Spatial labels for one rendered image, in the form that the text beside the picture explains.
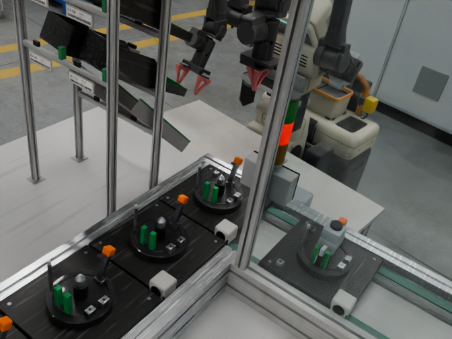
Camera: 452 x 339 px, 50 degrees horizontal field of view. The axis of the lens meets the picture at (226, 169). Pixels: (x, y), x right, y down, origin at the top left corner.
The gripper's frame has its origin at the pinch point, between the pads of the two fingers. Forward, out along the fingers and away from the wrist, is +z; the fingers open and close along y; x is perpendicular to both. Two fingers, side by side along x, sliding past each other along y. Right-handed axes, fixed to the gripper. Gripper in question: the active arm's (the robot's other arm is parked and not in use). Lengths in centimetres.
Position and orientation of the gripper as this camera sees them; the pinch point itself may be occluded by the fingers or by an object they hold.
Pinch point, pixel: (254, 87)
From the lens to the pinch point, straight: 139.6
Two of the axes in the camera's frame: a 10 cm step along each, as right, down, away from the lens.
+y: 8.0, 4.4, -4.1
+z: -1.7, 8.2, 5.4
